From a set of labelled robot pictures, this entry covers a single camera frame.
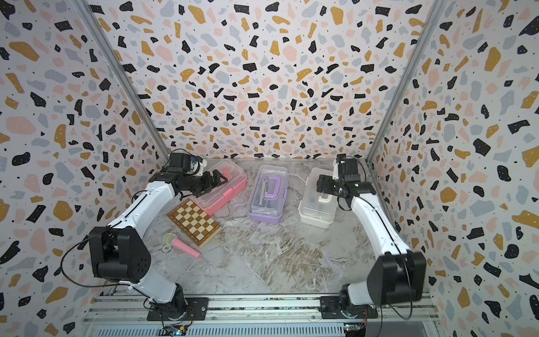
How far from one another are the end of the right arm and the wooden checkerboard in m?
0.52

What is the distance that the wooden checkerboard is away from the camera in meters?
0.91

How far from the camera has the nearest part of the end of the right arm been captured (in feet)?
1.90
